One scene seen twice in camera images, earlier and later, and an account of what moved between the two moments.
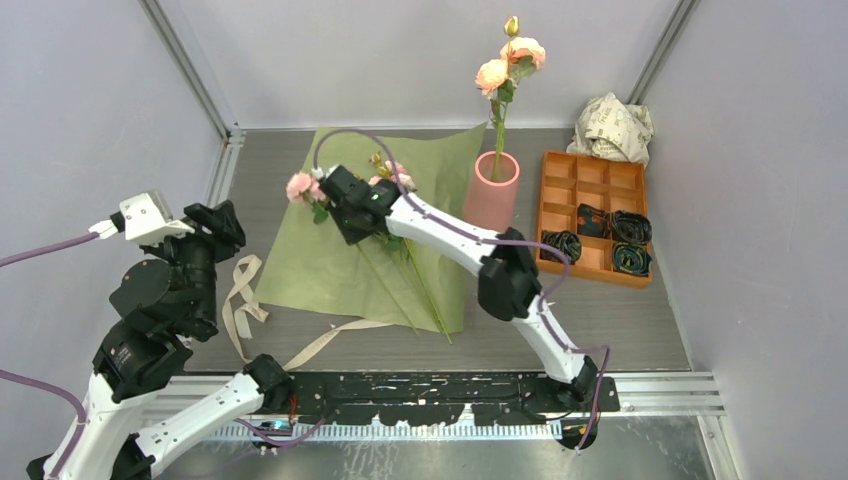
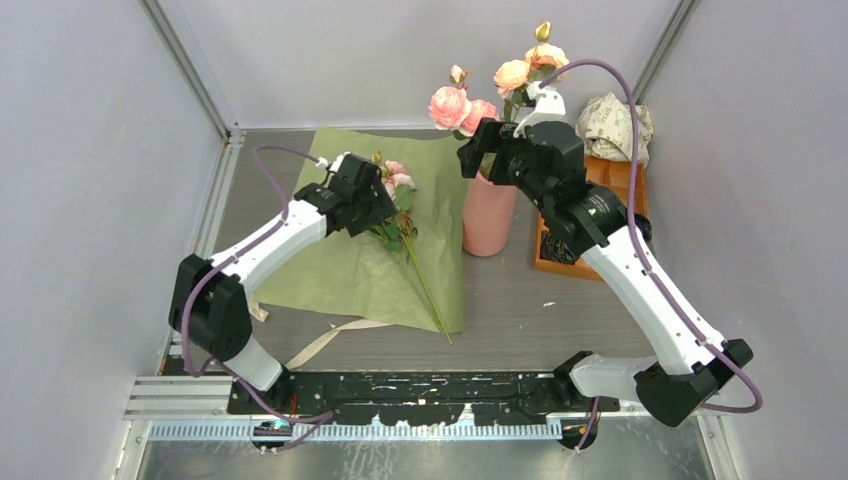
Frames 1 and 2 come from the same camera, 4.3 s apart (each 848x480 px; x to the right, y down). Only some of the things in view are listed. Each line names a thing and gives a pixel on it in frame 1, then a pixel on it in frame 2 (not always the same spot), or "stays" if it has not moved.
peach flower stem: [518, 59] -> [540, 64]
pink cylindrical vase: [491, 192] stays
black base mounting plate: [443, 398] stays
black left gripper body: [200, 252] -> [372, 207]
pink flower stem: [388, 170] stays
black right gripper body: [350, 231] -> [511, 162]
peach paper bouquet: [383, 280] stays
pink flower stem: [303, 190] -> [452, 109]
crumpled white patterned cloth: [608, 127] stays
